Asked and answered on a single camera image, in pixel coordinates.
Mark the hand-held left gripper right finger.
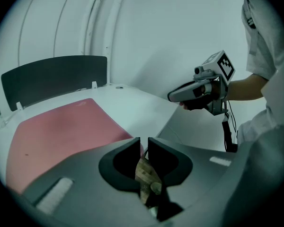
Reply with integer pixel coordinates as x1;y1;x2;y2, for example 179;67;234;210
148;137;238;227

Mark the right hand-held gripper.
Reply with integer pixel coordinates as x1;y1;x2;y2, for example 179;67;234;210
168;50;236;116

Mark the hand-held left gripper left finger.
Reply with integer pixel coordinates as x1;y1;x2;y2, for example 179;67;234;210
21;137;161;227

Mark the red desk mat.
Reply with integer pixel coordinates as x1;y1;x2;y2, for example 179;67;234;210
6;98;145;195

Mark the person's right forearm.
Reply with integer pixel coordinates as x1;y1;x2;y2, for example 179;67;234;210
223;73;269;102

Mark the person's right hand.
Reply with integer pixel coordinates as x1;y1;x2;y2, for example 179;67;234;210
179;83;222;111

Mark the person's grey shirt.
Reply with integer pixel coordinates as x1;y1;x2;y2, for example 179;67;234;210
236;0;284;227

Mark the black desk divider panel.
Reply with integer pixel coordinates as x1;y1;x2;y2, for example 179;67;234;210
1;55;108;112

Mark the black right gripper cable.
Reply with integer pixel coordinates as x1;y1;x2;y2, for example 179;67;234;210
221;100;239;153

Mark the white wall pipe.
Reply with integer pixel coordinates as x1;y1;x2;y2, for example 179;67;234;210
103;0;131;85

